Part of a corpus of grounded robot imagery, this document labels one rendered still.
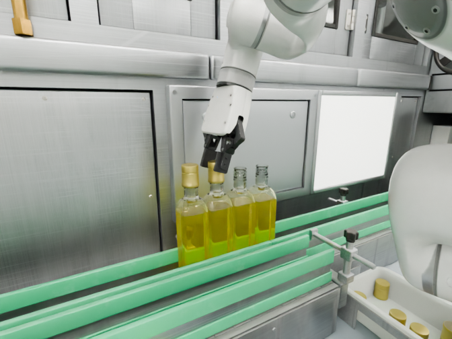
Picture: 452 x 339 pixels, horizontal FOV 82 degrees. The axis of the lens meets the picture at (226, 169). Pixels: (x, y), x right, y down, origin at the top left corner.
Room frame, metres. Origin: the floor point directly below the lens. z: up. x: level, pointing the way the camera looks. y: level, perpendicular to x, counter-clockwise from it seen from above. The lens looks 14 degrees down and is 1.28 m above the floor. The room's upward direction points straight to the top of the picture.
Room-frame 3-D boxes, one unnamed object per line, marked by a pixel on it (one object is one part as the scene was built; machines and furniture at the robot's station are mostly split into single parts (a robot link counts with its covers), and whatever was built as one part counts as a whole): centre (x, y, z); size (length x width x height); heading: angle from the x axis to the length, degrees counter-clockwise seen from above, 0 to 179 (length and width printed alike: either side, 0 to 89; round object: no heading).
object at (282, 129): (0.84, -0.26, 1.15); 0.90 x 0.03 x 0.34; 119
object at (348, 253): (0.54, -0.26, 0.95); 0.17 x 0.03 x 0.12; 29
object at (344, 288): (0.56, -0.25, 0.85); 0.09 x 0.04 x 0.07; 29
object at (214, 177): (0.53, 0.02, 1.14); 0.04 x 0.04 x 0.04
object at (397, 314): (0.50, -0.39, 0.79); 0.04 x 0.04 x 0.04
